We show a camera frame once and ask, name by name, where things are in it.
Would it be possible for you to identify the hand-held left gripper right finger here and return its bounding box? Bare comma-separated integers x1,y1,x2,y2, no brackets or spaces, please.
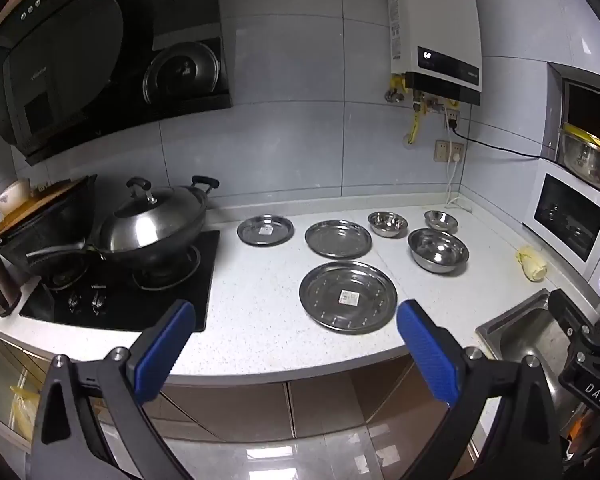
396,299,566,480

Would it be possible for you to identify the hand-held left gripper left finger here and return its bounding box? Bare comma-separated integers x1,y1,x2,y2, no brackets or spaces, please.
26,299,201,480

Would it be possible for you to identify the large steel bowl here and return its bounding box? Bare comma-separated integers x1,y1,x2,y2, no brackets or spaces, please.
407,228,470,274

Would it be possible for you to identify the large steel plate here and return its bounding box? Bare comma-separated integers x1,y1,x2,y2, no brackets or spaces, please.
299,261,398,335

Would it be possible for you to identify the small steel bowl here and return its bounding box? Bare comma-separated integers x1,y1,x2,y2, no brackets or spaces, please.
424,210,459,233

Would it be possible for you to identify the medium steel bowl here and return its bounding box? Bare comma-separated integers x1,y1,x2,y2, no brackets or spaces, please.
368,211,409,238

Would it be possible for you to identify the medium steel plate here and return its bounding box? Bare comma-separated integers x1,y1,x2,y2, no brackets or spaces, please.
304,219,373,260

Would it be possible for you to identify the small steel plate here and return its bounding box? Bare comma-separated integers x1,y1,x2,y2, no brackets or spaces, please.
236,214,294,247

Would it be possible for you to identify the steel sink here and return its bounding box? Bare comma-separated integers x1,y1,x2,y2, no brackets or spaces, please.
475,287,588,441

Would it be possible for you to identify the black gas stove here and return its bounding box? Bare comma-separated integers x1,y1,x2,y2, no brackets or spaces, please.
19,230,221,333

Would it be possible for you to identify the yellow cloth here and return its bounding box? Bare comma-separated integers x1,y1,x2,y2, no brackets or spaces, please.
515,246,549,283

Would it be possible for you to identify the white microwave oven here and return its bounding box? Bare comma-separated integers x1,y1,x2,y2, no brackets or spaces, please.
522,157,600,282

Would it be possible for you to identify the brown base cabinet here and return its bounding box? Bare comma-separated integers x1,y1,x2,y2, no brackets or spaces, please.
0,327,501,466

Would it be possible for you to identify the steel wok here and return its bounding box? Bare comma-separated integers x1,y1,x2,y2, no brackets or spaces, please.
27,175,220,275

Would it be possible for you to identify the large steel basin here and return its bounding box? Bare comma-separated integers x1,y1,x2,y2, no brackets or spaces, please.
556,127,600,196

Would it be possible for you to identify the steel wok lid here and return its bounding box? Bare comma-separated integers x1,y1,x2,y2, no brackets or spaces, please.
97,177,207,255

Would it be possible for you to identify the black frying pan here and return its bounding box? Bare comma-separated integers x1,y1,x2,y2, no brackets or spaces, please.
0,175,101,281

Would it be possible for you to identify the dark window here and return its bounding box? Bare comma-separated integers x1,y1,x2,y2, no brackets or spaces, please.
542,61,600,167

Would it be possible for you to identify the wooden cutting board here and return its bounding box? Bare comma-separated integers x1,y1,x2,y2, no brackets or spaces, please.
0,180,88,237

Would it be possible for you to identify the white cup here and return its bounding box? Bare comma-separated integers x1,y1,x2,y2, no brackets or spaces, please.
0,182,31,217

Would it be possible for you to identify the brass gas valve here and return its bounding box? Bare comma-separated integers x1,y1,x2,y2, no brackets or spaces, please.
386,74,407,104

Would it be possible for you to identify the black range hood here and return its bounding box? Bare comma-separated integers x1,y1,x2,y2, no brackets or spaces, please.
0,0,233,167

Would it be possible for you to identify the white water heater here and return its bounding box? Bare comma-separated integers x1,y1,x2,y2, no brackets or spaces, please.
385,0,483,107

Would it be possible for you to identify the white power cable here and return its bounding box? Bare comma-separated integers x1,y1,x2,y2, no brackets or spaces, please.
445,152,474,211

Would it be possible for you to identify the black power cable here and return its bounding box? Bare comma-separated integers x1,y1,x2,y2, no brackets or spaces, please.
448,116,557,160

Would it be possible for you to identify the beige double wall socket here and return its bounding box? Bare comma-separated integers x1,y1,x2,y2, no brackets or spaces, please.
434,140,465,164

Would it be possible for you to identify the yellow gas hose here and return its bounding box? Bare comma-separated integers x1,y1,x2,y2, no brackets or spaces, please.
405,74,427,146

